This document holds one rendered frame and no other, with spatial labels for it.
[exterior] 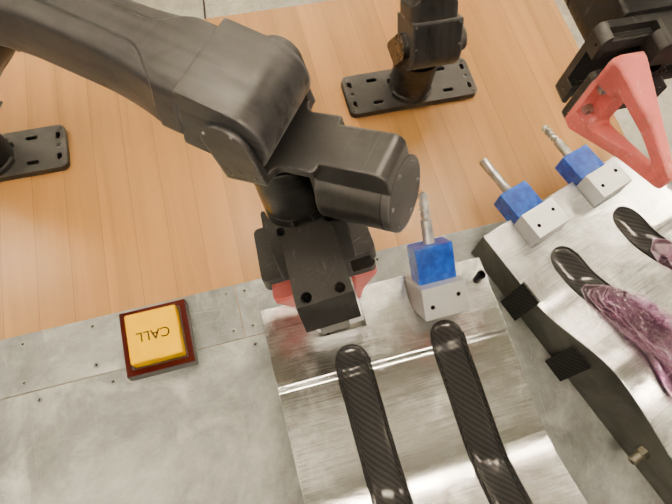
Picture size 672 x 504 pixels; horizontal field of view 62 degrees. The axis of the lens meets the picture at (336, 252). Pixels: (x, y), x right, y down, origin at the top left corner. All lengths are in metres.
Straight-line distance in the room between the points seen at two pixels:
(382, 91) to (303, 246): 0.48
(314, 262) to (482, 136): 0.50
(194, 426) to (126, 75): 0.43
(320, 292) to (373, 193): 0.08
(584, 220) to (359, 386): 0.37
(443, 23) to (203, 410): 0.55
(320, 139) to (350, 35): 0.57
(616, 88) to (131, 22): 0.30
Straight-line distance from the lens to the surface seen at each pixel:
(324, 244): 0.42
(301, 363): 0.60
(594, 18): 0.43
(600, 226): 0.79
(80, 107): 0.91
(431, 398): 0.61
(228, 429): 0.69
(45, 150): 0.87
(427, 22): 0.75
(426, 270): 0.59
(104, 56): 0.40
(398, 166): 0.37
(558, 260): 0.75
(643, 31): 0.41
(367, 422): 0.60
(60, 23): 0.41
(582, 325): 0.70
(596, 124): 0.42
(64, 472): 0.73
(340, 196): 0.39
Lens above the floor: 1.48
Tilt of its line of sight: 67 degrees down
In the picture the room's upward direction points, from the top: 8 degrees clockwise
